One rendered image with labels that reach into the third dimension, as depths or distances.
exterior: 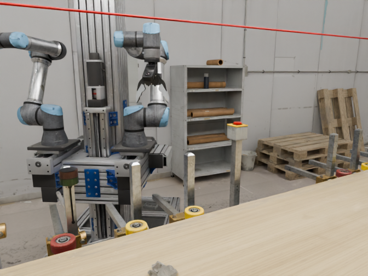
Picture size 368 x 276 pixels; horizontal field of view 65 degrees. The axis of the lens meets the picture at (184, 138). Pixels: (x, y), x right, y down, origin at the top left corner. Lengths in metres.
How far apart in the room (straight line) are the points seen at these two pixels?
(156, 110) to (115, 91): 0.34
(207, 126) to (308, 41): 2.29
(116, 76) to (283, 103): 3.70
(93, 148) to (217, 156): 2.86
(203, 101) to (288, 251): 3.36
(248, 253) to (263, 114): 4.02
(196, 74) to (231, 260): 3.40
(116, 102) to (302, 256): 1.35
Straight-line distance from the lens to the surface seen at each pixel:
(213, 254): 0.98
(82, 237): 1.20
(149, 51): 1.34
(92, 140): 1.90
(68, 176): 1.04
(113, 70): 1.88
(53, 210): 1.45
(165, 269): 0.89
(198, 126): 4.22
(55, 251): 1.10
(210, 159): 4.45
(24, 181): 3.87
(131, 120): 1.68
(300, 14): 5.38
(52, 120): 1.86
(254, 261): 0.98
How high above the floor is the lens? 1.46
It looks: 13 degrees down
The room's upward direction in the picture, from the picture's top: straight up
